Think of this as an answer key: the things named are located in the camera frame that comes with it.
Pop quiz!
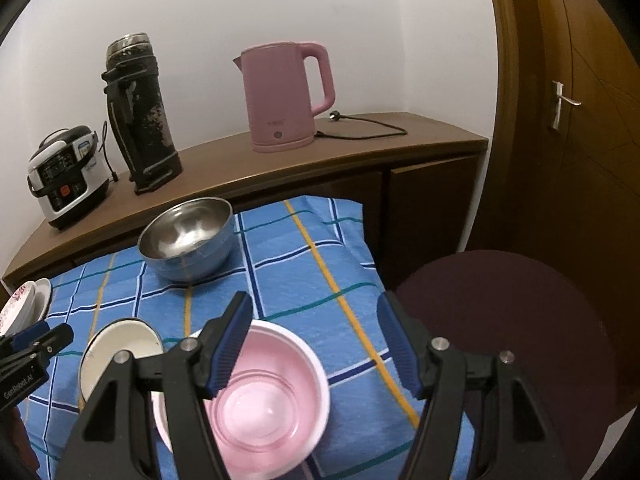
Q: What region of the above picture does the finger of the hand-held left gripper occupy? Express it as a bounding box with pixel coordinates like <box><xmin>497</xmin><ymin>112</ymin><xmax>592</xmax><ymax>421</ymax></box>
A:
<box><xmin>0</xmin><ymin>322</ymin><xmax>75</xmax><ymax>367</ymax></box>

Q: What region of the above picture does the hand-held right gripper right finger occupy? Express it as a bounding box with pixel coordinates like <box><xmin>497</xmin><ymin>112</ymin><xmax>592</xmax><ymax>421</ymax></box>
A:
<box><xmin>376</xmin><ymin>291</ymin><xmax>571</xmax><ymax>480</ymax></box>

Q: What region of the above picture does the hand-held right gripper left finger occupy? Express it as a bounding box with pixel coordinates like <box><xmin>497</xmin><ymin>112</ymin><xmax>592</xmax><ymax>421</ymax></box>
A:
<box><xmin>55</xmin><ymin>291</ymin><xmax>254</xmax><ymax>480</ymax></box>

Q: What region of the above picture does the white plate pink floral rim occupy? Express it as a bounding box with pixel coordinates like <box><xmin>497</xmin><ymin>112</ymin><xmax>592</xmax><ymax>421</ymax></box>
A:
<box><xmin>0</xmin><ymin>282</ymin><xmax>38</xmax><ymax>337</ymax></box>

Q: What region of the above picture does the white enamel bowl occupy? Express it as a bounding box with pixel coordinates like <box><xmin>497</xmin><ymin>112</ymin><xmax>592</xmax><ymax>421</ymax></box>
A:
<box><xmin>79</xmin><ymin>319</ymin><xmax>165</xmax><ymax>406</ymax></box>

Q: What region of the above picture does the pink bowl white rim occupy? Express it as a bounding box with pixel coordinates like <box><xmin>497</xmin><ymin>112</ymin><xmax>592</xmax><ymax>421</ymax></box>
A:
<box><xmin>151</xmin><ymin>320</ymin><xmax>331</xmax><ymax>453</ymax></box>

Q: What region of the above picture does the stainless steel bowl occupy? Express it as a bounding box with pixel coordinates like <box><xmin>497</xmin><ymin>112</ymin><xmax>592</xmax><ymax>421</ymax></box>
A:
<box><xmin>137</xmin><ymin>197</ymin><xmax>236</xmax><ymax>283</ymax></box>

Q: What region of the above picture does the blue plaid cloth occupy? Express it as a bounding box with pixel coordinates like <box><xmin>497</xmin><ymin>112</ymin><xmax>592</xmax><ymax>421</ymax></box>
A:
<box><xmin>17</xmin><ymin>195</ymin><xmax>481</xmax><ymax>480</ymax></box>

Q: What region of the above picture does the round dark brown stool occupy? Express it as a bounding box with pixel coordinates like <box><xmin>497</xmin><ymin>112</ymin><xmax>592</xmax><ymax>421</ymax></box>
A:
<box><xmin>395</xmin><ymin>249</ymin><xmax>618</xmax><ymax>480</ymax></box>

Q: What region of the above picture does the silver black rice cooker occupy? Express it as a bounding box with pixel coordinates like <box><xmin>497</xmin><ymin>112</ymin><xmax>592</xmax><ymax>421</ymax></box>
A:
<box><xmin>27</xmin><ymin>125</ymin><xmax>112</xmax><ymax>231</ymax></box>

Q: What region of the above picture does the brown wooden cabinet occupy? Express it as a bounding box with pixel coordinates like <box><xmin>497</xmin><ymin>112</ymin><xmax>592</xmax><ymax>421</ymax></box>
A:
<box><xmin>2</xmin><ymin>111</ymin><xmax>488</xmax><ymax>291</ymax></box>

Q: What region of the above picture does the black thermos flask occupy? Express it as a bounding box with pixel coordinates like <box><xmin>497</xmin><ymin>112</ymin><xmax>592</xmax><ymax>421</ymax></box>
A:
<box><xmin>101</xmin><ymin>33</ymin><xmax>183</xmax><ymax>195</ymax></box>

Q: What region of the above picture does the brown wooden door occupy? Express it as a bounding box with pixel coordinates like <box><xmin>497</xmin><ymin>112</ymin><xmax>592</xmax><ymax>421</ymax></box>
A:
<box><xmin>465</xmin><ymin>0</ymin><xmax>640</xmax><ymax>411</ymax></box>

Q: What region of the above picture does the pink electric kettle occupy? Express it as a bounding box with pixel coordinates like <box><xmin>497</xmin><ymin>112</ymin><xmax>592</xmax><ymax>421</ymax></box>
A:
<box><xmin>232</xmin><ymin>42</ymin><xmax>335</xmax><ymax>154</ymax></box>

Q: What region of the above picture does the black rice cooker cable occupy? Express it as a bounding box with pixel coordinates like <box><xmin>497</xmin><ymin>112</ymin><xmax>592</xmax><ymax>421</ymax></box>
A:
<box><xmin>102</xmin><ymin>120</ymin><xmax>119</xmax><ymax>183</ymax></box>

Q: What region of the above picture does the black kettle cable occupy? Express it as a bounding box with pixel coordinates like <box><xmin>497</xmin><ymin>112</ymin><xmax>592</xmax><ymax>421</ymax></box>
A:
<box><xmin>315</xmin><ymin>111</ymin><xmax>408</xmax><ymax>139</ymax></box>

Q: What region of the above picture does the silver door handle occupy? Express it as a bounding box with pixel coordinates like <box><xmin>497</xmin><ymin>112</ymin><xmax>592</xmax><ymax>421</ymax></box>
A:
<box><xmin>551</xmin><ymin>80</ymin><xmax>582</xmax><ymax>131</ymax></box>

